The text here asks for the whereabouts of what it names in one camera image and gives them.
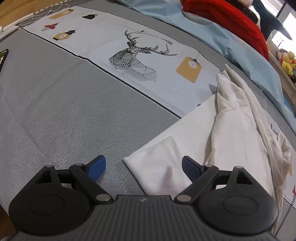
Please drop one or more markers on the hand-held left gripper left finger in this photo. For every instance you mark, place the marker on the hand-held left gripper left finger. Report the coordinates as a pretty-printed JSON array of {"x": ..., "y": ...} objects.
[{"x": 96, "y": 167}]

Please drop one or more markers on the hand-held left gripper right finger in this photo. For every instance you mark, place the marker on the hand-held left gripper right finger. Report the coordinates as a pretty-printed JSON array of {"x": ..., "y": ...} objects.
[{"x": 190, "y": 169}]

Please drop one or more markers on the white garment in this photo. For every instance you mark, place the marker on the white garment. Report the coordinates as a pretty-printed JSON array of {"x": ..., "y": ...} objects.
[{"x": 231, "y": 139}]

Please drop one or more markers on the grey printed bed sheet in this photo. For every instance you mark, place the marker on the grey printed bed sheet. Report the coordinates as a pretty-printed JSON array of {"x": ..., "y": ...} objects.
[{"x": 69, "y": 104}]

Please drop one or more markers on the light blue blanket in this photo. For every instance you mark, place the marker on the light blue blanket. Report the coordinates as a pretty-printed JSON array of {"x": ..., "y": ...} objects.
[{"x": 242, "y": 53}]

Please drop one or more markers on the black smartphone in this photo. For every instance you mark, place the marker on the black smartphone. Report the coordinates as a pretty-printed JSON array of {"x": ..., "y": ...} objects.
[{"x": 2, "y": 59}]

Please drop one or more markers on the pile of plush toys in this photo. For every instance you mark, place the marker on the pile of plush toys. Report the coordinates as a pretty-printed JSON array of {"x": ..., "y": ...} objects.
[{"x": 288, "y": 61}]

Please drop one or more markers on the red knitted cloth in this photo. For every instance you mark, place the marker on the red knitted cloth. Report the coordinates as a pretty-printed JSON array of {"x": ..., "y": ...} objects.
[{"x": 231, "y": 16}]

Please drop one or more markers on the dark teal plush toy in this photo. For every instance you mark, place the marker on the dark teal plush toy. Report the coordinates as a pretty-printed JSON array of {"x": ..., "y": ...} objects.
[{"x": 270, "y": 20}]

